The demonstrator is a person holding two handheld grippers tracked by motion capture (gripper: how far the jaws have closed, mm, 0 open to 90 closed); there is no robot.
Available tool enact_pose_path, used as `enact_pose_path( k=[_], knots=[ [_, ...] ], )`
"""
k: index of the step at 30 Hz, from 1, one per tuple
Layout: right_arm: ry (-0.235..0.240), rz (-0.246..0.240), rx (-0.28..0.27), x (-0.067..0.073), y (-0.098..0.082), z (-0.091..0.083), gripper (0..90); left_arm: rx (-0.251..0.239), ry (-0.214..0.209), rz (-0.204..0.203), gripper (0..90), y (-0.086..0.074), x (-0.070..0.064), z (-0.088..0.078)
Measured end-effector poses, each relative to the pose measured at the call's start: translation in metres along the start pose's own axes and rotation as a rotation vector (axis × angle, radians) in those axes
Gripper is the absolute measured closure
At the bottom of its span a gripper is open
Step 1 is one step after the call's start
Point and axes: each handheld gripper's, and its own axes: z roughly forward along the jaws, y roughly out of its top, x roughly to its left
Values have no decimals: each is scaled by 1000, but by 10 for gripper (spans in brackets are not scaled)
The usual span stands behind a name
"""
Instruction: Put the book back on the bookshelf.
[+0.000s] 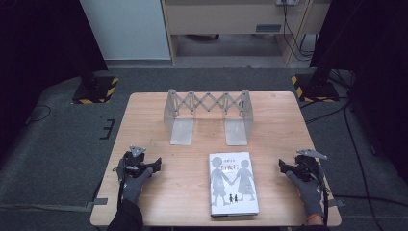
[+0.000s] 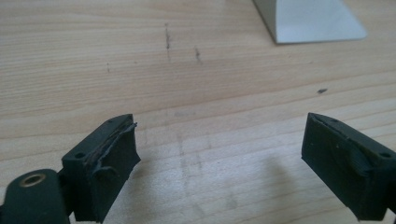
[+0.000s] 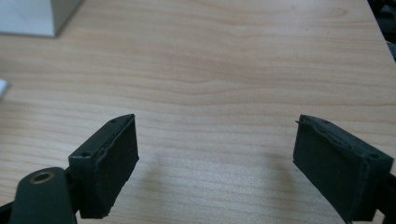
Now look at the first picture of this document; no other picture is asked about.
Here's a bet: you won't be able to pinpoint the black cables hanging at desk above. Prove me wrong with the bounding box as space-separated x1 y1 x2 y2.
281 0 318 63

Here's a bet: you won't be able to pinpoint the right hand-held gripper black cable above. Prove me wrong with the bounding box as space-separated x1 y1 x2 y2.
312 162 331 227

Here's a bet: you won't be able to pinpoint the person's left hand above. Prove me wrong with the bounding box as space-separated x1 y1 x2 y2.
120 167 154 204

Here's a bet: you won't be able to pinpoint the person's right hand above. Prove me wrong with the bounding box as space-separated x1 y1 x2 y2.
285 170 325 219

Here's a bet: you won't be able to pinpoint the white book with grey figures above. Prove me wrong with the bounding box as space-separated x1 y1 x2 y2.
208 151 260 218

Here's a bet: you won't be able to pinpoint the grey tape strip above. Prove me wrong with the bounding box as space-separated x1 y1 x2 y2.
328 198 346 209
85 197 110 210

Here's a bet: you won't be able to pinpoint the black stand with striped base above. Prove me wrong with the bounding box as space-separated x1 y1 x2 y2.
291 47 341 104
70 47 120 106

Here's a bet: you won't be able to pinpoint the white panel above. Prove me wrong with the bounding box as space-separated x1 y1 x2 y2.
79 0 172 62

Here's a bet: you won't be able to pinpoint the dark curtain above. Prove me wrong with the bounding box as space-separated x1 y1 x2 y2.
309 0 408 176
0 0 109 162

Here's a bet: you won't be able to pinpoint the beige wooden desk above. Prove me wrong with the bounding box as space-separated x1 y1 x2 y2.
160 0 332 67

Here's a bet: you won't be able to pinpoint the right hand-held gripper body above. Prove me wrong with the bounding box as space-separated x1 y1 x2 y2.
293 148 328 183

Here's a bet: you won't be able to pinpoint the black floor cable loop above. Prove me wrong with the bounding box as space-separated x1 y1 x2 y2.
25 103 53 125

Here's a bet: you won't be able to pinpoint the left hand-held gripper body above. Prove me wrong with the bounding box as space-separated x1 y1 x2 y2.
115 144 156 179

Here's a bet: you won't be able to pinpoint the grey metal expandable book rack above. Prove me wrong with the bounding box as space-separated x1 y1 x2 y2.
163 89 254 147

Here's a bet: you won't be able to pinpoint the left hand-held gripper black cable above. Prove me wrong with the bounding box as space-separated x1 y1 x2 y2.
112 158 127 211

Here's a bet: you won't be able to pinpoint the hand-held gripper black cable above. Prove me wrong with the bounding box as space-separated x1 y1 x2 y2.
112 158 127 211
312 162 331 227

